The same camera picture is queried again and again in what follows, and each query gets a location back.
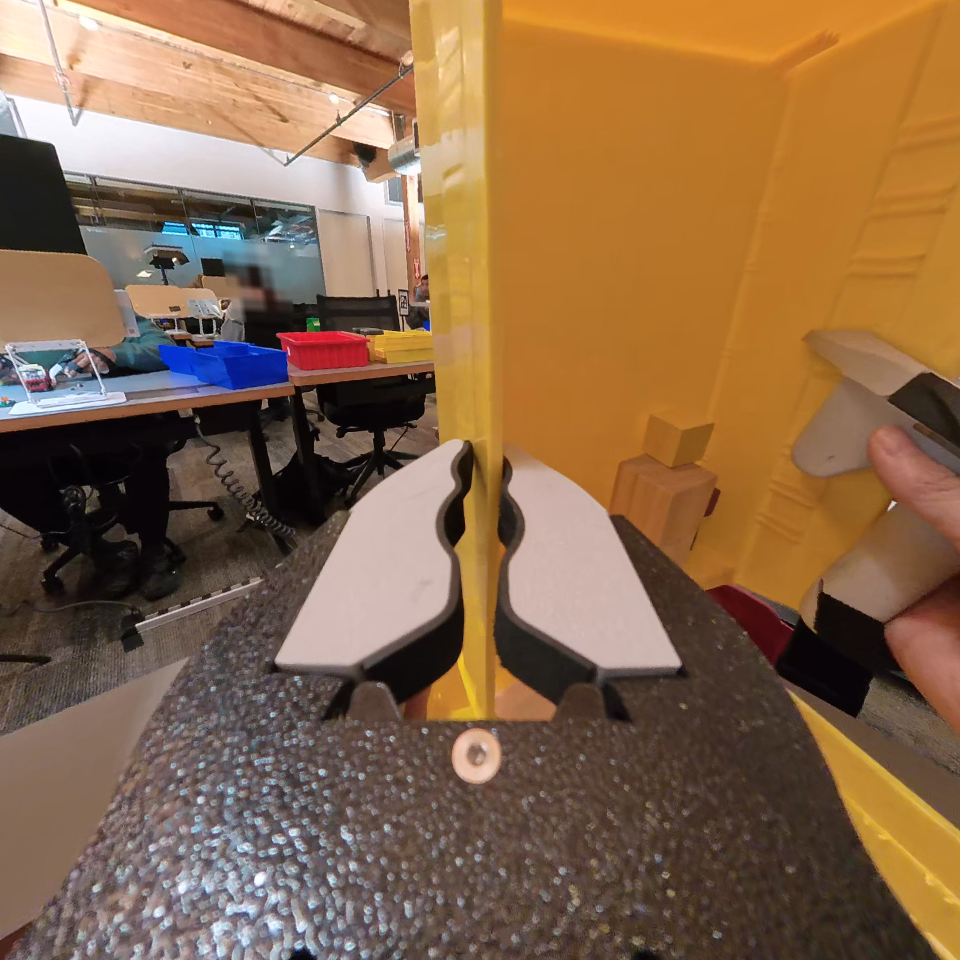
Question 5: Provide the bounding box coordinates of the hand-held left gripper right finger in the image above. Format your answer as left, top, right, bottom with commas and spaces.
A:
495, 442, 685, 705

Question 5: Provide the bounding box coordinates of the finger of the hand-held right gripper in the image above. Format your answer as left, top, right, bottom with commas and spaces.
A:
793, 328, 960, 479

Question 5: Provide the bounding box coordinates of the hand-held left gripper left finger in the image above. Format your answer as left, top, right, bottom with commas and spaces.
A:
273, 438, 475, 705

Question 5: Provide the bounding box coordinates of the pile of wooden cubes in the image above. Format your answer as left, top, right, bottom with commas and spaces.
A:
611, 414, 723, 567

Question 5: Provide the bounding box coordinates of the red plastic box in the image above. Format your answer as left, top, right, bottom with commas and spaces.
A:
705, 583, 798, 666

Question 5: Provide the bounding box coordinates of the yellow plastic box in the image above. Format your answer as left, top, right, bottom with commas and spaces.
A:
408, 0, 960, 723
791, 688, 960, 960

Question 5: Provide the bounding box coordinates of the person's right hand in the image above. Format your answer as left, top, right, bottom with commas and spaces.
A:
866, 426, 960, 733

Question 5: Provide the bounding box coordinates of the white power strip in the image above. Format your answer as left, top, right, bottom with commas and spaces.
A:
120, 576, 265, 652

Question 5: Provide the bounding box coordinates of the black mesh office chair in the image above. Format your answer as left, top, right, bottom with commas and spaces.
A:
315, 294, 438, 485

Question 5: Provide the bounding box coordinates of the red storage bin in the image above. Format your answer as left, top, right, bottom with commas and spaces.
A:
276, 330, 373, 371

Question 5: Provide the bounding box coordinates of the yellow storage bin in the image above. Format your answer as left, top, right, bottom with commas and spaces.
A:
366, 329, 435, 366

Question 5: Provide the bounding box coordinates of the blue storage bin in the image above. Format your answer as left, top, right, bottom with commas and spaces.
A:
158, 341, 291, 392

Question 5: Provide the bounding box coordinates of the black swivel chair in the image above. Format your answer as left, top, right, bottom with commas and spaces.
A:
0, 435, 226, 603

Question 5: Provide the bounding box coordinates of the grey office table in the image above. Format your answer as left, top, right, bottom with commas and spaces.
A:
0, 364, 295, 556

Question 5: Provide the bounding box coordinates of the wooden chair back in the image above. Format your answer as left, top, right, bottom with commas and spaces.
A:
0, 250, 126, 348
123, 284, 193, 321

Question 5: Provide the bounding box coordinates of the clear acrylic stand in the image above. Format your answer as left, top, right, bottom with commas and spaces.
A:
3, 339, 129, 412

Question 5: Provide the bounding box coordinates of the black monitor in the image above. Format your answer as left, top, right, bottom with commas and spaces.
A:
0, 134, 88, 257

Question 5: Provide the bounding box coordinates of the coiled black cable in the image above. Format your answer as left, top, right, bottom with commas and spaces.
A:
195, 416, 298, 558

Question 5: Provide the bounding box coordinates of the silver air duct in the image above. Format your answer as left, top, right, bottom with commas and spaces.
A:
386, 118, 423, 178

